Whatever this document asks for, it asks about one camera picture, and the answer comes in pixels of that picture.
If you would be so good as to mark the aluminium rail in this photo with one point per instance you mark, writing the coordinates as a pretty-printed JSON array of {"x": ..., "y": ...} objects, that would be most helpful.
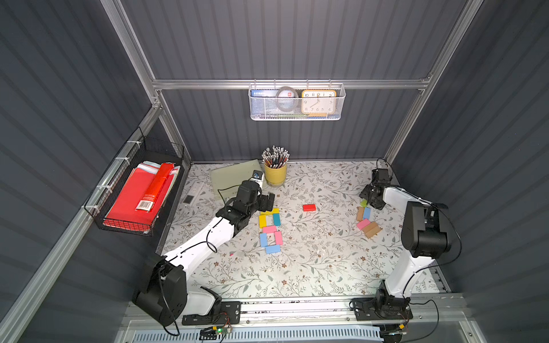
[{"x": 339, "y": 309}]

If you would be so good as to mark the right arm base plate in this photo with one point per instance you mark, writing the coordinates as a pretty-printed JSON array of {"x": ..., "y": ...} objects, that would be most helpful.
[{"x": 380, "y": 308}]

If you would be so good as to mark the red folder stack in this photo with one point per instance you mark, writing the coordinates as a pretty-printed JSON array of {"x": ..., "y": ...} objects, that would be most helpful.
[{"x": 123, "y": 214}]

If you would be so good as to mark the pale green book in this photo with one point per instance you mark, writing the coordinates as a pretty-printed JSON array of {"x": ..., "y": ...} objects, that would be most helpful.
[{"x": 226, "y": 180}]

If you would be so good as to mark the teal block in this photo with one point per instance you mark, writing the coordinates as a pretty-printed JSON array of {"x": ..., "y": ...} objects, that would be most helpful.
[{"x": 276, "y": 220}]

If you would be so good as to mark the natural wood block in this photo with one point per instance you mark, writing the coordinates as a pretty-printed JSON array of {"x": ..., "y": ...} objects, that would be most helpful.
[
  {"x": 360, "y": 214},
  {"x": 371, "y": 230}
]

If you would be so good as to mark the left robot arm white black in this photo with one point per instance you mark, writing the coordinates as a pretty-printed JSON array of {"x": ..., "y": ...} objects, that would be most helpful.
[{"x": 162, "y": 291}]

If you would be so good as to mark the bundle of pencils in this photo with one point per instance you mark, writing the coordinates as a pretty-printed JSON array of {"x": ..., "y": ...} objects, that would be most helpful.
[{"x": 275, "y": 157}]

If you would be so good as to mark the yellow block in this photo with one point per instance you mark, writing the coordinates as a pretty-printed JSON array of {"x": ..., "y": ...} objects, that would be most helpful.
[
  {"x": 262, "y": 221},
  {"x": 274, "y": 211}
]

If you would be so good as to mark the red long box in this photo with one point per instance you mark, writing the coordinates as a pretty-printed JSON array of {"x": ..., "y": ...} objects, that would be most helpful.
[{"x": 155, "y": 187}]

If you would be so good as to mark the white wire wall basket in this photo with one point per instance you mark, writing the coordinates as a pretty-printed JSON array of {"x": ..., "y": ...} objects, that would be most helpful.
[{"x": 262, "y": 101}]

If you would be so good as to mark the yellow alarm clock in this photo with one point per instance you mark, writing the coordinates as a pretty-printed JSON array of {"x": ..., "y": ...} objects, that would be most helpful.
[{"x": 319, "y": 102}]

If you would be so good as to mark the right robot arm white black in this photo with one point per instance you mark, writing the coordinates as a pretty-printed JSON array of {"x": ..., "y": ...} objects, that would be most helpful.
[{"x": 424, "y": 236}]

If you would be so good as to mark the yellow pencil cup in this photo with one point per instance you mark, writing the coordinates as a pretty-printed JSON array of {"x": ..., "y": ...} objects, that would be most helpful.
[{"x": 275, "y": 177}]

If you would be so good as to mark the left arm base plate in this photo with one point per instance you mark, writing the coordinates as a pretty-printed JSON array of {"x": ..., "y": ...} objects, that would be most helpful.
[{"x": 222, "y": 313}]

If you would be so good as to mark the white remote control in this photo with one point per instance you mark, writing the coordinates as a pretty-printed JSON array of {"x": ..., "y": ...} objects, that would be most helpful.
[{"x": 193, "y": 193}]

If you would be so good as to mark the long pink block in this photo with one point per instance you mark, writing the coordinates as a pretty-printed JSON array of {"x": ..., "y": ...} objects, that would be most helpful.
[{"x": 362, "y": 224}]

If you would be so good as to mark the red block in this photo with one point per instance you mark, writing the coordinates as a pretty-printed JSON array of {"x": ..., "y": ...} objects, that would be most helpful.
[{"x": 309, "y": 207}]

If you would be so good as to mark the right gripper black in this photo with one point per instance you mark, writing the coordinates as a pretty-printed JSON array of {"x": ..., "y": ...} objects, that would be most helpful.
[{"x": 372, "y": 195}]

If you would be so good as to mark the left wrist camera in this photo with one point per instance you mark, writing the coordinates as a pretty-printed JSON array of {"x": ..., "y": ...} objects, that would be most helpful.
[{"x": 258, "y": 177}]

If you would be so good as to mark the light blue block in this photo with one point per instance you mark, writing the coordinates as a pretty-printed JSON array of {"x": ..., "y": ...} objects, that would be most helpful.
[
  {"x": 274, "y": 249},
  {"x": 263, "y": 240}
]

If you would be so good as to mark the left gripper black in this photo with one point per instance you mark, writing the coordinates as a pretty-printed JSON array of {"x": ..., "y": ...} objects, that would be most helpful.
[{"x": 264, "y": 201}]

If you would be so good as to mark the black wire side basket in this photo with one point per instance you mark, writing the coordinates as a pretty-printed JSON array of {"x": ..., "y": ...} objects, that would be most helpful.
[{"x": 142, "y": 149}]

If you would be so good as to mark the grey tape roll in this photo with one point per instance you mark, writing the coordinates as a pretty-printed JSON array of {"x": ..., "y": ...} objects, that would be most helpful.
[{"x": 286, "y": 99}]

